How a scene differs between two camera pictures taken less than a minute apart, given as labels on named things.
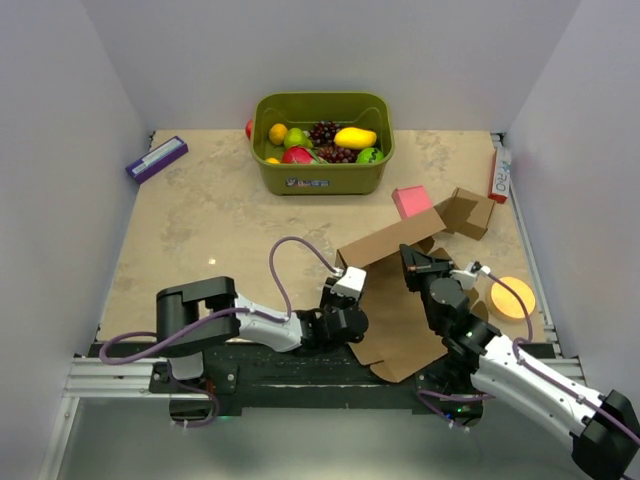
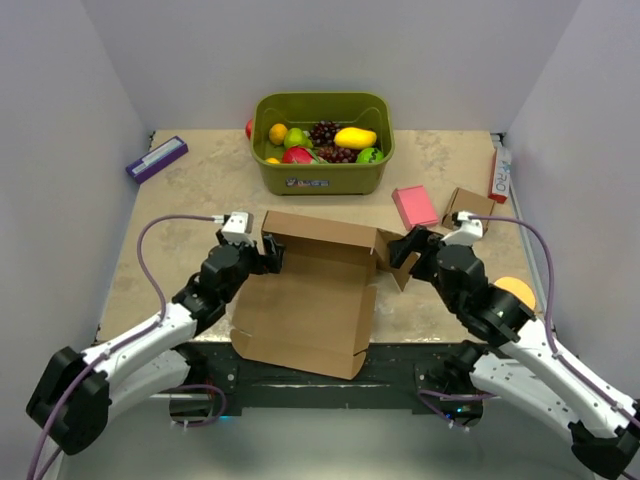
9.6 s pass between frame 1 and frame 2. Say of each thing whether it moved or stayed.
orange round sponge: stayed
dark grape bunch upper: stayed
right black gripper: moved
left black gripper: moved
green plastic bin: stayed
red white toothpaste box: stayed
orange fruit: stayed
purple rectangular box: stayed
